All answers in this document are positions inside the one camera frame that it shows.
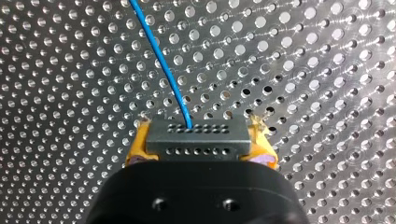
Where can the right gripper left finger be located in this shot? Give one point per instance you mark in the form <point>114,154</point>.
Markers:
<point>139,148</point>

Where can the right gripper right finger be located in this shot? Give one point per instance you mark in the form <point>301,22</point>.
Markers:
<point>261,149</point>

